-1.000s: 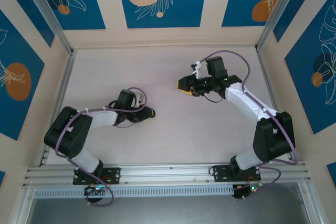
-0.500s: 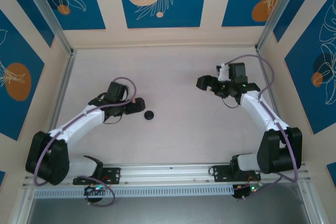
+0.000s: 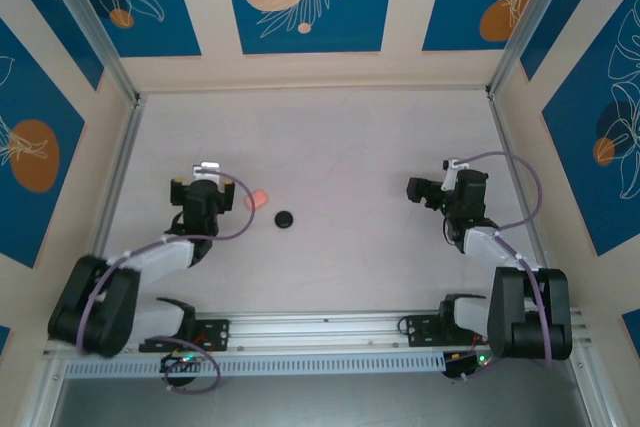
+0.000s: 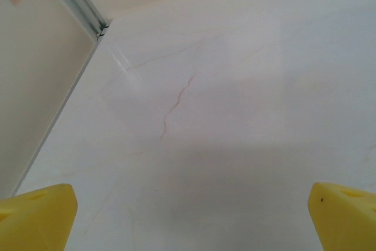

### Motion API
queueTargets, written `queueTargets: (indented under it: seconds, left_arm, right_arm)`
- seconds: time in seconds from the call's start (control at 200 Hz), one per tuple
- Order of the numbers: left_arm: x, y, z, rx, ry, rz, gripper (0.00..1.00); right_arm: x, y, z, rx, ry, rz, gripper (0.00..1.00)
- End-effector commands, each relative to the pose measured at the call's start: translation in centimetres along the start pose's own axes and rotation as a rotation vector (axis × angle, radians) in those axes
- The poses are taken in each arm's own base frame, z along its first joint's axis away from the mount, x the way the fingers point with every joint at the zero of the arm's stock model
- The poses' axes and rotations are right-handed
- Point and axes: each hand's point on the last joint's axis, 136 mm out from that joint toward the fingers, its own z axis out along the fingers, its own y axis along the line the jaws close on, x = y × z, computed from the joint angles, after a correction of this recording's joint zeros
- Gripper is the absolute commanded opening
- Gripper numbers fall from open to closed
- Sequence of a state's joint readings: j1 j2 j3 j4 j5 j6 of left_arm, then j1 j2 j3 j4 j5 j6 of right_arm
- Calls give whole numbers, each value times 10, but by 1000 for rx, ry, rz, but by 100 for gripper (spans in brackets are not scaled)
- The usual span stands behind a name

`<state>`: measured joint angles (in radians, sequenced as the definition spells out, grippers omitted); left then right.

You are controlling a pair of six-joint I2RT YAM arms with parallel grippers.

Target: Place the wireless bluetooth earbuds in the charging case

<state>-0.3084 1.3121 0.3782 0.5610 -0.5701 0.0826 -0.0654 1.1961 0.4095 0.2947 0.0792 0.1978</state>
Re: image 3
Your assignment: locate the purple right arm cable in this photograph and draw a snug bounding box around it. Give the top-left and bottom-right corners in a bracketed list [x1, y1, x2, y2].
[452, 150, 554, 383]

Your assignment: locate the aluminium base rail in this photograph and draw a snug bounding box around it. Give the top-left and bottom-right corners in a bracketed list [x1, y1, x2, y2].
[42, 309, 594, 356]

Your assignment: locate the blue poster dotted beige egg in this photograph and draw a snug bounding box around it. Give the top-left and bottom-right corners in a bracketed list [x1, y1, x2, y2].
[621, 309, 640, 344]

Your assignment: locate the grey slotted cable duct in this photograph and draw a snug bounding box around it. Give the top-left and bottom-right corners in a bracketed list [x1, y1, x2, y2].
[63, 351, 447, 379]

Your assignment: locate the blue poster beige circle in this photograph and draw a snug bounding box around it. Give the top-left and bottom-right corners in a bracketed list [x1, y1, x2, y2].
[221, 0, 399, 56]

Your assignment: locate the control board with LEDs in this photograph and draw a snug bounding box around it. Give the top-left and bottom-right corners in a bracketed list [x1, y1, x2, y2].
[158, 352, 202, 374]
[443, 350, 495, 382]

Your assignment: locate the pink earbud charging case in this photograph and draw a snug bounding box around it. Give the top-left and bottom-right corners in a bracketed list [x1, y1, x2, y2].
[243, 189, 271, 212]

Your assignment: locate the blue poster orange circle leaf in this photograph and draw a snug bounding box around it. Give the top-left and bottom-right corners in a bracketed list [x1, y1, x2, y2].
[0, 18, 87, 269]

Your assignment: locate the aluminium frame profile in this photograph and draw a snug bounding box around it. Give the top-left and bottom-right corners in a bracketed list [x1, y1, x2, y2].
[567, 346, 614, 427]
[27, 354, 69, 427]

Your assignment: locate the blue poster fern orange circle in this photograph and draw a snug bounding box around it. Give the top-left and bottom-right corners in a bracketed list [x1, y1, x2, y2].
[421, 0, 557, 53]

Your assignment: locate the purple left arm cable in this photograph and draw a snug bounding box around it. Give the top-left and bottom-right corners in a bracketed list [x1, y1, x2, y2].
[74, 171, 257, 394]

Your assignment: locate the aluminium corner post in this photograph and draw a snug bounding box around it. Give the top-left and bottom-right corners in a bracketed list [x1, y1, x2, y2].
[37, 0, 142, 104]
[487, 0, 574, 98]

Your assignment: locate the blue poster white flower print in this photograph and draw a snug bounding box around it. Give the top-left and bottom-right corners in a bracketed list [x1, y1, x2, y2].
[542, 0, 640, 257]
[49, 0, 203, 59]

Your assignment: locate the aluminium side rail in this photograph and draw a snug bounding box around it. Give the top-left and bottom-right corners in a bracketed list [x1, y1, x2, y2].
[92, 94, 147, 261]
[487, 91, 556, 298]

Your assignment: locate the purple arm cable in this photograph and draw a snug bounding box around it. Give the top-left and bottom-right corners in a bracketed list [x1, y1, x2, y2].
[452, 150, 554, 383]
[74, 171, 257, 394]

